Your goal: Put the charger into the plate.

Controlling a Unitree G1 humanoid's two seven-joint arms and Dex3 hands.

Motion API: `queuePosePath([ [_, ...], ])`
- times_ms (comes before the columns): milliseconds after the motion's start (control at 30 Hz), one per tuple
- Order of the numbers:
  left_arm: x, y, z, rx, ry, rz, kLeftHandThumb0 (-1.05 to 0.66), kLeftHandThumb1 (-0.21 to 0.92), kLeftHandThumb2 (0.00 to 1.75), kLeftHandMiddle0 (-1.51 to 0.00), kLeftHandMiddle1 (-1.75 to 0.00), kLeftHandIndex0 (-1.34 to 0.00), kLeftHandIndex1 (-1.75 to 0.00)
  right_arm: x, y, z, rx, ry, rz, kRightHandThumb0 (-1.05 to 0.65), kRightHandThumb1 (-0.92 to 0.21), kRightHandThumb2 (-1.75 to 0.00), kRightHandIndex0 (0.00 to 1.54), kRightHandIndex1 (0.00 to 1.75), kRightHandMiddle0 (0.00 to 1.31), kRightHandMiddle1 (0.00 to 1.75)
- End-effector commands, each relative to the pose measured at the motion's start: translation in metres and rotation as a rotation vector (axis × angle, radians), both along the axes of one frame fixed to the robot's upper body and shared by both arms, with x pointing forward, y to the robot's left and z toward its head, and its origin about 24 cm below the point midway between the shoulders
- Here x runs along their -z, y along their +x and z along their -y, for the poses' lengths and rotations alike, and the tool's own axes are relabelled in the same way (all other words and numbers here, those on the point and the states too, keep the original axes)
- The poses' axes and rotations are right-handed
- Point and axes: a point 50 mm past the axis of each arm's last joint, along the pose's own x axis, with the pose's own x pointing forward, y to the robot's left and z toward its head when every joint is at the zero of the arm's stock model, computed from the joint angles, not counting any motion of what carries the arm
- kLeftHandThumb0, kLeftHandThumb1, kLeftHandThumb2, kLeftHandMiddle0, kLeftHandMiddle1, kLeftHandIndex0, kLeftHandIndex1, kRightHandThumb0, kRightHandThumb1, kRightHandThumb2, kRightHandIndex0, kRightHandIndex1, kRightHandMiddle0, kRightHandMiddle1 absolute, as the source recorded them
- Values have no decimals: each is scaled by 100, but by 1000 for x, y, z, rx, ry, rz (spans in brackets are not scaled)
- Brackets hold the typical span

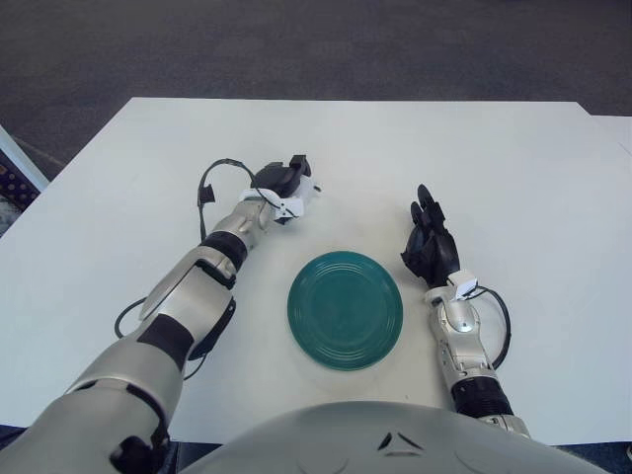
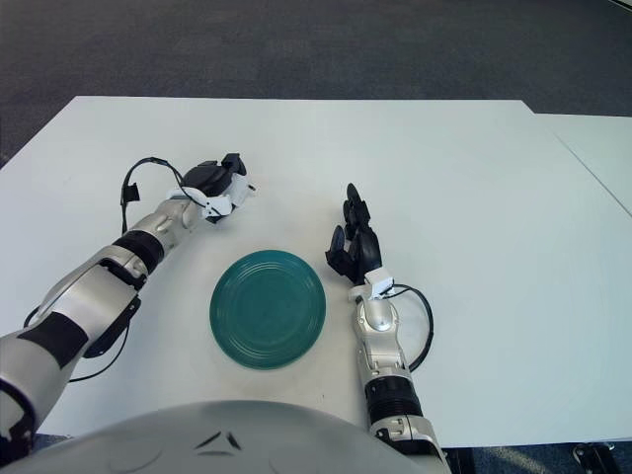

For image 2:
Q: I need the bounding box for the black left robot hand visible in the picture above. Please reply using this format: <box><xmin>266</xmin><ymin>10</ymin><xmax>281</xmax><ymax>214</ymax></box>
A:
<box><xmin>180</xmin><ymin>153</ymin><xmax>248</xmax><ymax>226</ymax></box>

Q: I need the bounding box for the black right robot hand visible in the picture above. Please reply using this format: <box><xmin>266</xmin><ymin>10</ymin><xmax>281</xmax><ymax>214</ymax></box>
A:
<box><xmin>324</xmin><ymin>183</ymin><xmax>382</xmax><ymax>285</ymax></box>

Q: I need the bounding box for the white charger block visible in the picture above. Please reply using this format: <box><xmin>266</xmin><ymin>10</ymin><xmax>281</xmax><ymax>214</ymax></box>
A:
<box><xmin>228</xmin><ymin>172</ymin><xmax>258</xmax><ymax>211</ymax></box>

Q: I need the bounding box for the teal round plate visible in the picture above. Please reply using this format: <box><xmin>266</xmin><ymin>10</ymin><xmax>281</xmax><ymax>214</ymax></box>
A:
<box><xmin>209</xmin><ymin>249</ymin><xmax>328</xmax><ymax>371</ymax></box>

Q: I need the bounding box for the grey robot torso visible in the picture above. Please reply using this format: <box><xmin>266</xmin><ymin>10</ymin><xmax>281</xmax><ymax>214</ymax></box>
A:
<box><xmin>0</xmin><ymin>399</ymin><xmax>441</xmax><ymax>474</ymax></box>

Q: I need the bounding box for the white adjacent table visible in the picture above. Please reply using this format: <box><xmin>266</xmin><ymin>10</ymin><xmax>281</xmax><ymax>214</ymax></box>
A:
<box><xmin>535</xmin><ymin>114</ymin><xmax>632</xmax><ymax>216</ymax></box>

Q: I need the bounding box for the metal table base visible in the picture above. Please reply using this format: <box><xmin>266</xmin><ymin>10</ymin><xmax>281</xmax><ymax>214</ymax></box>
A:
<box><xmin>572</xmin><ymin>441</ymin><xmax>632</xmax><ymax>474</ymax></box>

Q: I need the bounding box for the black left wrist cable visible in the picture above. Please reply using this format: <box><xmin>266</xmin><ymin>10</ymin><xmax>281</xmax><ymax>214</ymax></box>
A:
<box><xmin>120</xmin><ymin>156</ymin><xmax>211</xmax><ymax>234</ymax></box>

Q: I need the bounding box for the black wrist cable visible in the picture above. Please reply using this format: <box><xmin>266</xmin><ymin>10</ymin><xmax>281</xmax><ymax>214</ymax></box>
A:
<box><xmin>382</xmin><ymin>283</ymin><xmax>435</xmax><ymax>371</ymax></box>
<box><xmin>120</xmin><ymin>156</ymin><xmax>211</xmax><ymax>234</ymax></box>

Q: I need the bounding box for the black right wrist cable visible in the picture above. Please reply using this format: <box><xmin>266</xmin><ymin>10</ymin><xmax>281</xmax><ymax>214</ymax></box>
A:
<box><xmin>382</xmin><ymin>283</ymin><xmax>435</xmax><ymax>371</ymax></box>

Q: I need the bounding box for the black upper arm cable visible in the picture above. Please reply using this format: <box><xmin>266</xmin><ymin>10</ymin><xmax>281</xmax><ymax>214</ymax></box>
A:
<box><xmin>22</xmin><ymin>295</ymin><xmax>143</xmax><ymax>384</ymax></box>

